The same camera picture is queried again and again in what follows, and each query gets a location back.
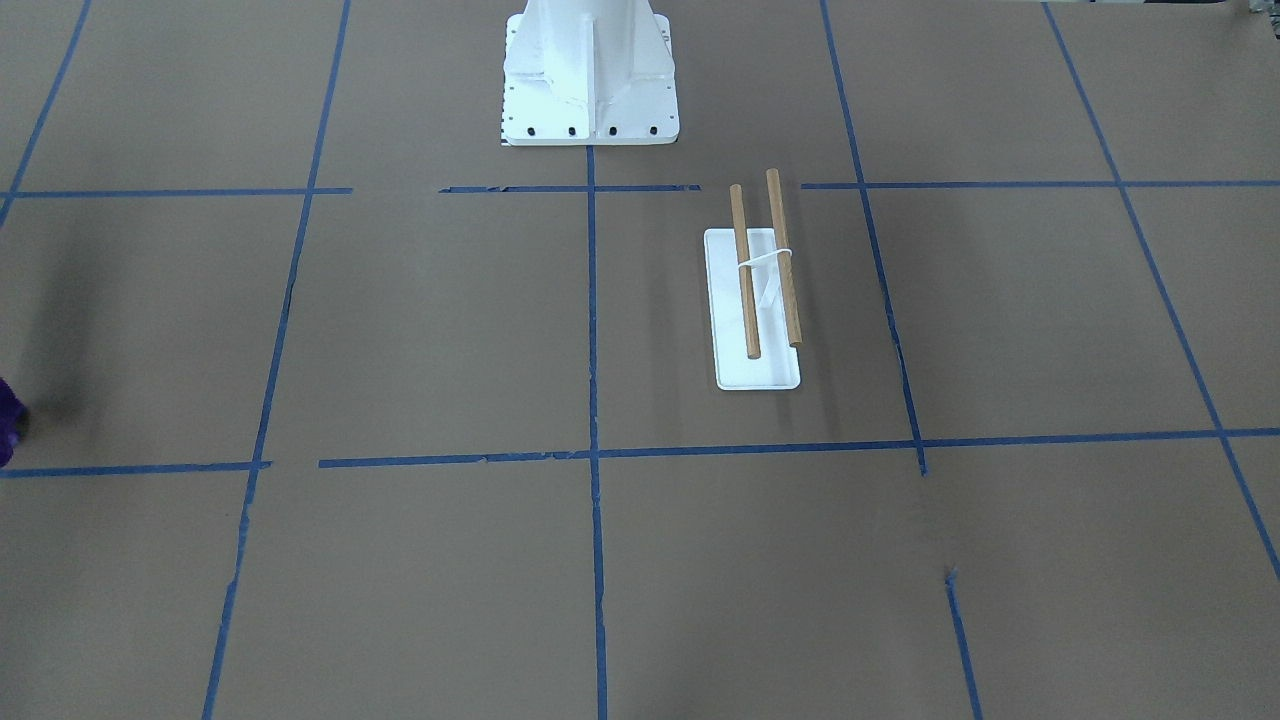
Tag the purple towel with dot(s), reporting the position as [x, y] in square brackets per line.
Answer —
[14, 421]

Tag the wooden rack rod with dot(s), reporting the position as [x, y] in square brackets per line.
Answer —
[776, 197]
[740, 230]

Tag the white rack base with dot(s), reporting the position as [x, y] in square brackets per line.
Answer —
[777, 366]

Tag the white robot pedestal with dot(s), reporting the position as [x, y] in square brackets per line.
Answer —
[579, 73]

